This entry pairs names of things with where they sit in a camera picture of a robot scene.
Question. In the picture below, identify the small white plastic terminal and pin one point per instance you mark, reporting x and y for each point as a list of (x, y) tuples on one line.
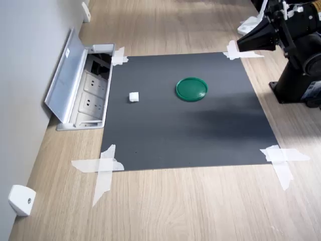
[(134, 97)]

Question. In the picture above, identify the round green lid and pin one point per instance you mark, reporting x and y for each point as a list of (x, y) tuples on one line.
[(191, 89)]

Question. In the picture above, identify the white tape strip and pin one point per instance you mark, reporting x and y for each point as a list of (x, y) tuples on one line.
[(120, 54), (102, 185), (248, 54), (120, 61), (283, 175), (87, 165), (293, 155), (232, 49)]

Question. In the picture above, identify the white stand with flat foot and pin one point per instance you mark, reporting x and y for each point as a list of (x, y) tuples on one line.
[(248, 25)]

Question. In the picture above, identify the dark grey mat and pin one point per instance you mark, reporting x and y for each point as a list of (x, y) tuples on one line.
[(175, 130)]

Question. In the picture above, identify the white power socket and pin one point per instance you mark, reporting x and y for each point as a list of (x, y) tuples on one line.
[(95, 84), (90, 104)]

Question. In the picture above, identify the white corner bracket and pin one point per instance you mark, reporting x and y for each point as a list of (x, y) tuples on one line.
[(21, 200), (86, 12)]

